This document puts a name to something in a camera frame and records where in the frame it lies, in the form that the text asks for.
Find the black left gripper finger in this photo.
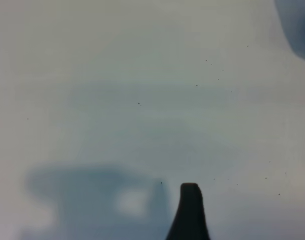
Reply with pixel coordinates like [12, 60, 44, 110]
[164, 182, 214, 240]

